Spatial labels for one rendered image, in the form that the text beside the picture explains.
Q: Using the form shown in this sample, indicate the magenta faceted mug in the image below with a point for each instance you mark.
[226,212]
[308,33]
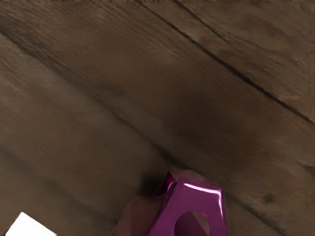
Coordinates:
[197,199]

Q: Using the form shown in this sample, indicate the white angular block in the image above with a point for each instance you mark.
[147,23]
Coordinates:
[27,226]

